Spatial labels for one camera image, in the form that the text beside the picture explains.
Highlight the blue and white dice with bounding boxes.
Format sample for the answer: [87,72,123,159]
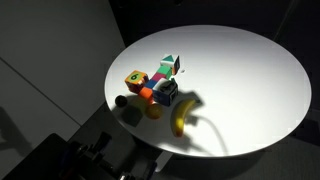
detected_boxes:
[153,78,178,106]

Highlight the orange dice with number six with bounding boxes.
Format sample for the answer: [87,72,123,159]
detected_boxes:
[125,70,149,94]

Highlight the white dice with green triangle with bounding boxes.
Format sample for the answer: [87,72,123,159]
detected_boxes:
[160,54,180,75]

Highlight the blue small cube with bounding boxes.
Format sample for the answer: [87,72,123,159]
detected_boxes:
[145,80,157,89]

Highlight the orange small cube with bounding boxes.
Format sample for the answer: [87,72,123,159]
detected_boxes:
[138,87,154,104]

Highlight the pink small cube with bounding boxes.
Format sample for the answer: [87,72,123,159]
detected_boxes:
[152,73,166,82]

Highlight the green small cube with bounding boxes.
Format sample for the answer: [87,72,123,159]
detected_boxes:
[157,66,172,79]

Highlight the orange round fruit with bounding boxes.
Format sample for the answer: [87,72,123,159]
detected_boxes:
[145,104,163,119]

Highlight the yellow banana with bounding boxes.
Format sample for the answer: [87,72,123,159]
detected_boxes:
[171,99,197,137]

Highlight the dark round ball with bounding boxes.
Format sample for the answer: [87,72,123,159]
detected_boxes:
[115,95,128,107]

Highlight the round white table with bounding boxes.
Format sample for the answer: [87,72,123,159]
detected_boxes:
[105,25,312,158]

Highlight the black clamp equipment stand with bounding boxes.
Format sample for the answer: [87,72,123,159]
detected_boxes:
[1,133,157,180]

